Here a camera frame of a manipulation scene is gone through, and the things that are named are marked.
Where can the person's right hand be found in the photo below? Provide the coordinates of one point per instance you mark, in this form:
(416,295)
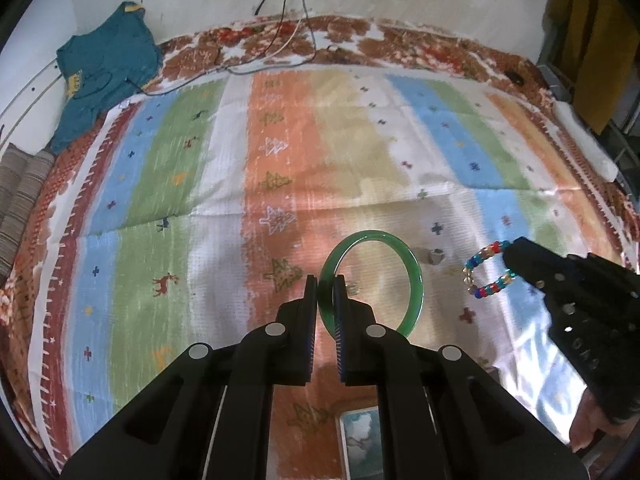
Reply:
(587,425)

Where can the teal garment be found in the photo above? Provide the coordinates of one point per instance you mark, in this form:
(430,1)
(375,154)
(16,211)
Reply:
(100,70)

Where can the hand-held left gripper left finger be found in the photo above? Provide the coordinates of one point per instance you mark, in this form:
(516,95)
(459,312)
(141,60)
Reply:
(307,325)

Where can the silver metal tin box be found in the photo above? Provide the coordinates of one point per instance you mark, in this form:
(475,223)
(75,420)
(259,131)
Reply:
(361,440)

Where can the striped colourful blanket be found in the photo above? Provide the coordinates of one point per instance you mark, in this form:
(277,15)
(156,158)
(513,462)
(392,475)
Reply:
(225,185)

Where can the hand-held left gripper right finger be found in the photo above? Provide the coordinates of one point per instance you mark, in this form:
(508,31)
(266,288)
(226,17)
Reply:
(342,325)

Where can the mustard yellow garment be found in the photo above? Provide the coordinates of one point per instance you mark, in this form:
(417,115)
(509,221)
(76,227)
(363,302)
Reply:
(595,35)

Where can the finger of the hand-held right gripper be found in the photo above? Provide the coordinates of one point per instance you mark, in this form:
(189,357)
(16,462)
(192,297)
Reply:
(525,272)
(535,255)

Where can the grey striped cushion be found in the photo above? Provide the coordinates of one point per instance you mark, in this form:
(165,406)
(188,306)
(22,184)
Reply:
(20,195)

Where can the white rolled cloth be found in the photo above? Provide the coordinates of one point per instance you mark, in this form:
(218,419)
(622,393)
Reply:
(585,142)

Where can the green jade bangle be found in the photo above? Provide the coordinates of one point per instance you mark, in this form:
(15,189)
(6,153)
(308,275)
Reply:
(416,280)

